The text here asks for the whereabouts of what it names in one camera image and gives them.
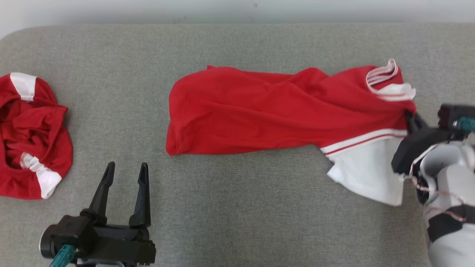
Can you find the teal left camera connector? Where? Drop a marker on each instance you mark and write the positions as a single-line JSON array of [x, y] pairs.
[[62, 256]]

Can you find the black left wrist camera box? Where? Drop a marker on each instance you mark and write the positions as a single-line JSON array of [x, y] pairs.
[[70, 231]]

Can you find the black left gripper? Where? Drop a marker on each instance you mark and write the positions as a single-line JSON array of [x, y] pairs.
[[122, 246]]

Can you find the teal right camera connector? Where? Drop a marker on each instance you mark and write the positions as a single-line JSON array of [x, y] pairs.
[[467, 124]]

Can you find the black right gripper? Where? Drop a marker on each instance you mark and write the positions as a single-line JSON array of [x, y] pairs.
[[415, 148]]

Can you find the red shorts with white band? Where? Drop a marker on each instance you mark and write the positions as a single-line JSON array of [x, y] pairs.
[[33, 126]]

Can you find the red lettered basketball jersey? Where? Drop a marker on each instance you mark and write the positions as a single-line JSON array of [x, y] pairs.
[[259, 111]]

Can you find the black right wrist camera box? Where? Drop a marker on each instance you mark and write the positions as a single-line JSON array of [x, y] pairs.
[[451, 113]]

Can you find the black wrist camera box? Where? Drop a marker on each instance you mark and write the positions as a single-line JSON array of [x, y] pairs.
[[451, 113], [70, 231]]

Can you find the teal camera connector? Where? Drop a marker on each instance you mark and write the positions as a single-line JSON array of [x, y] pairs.
[[62, 256], [467, 124]]

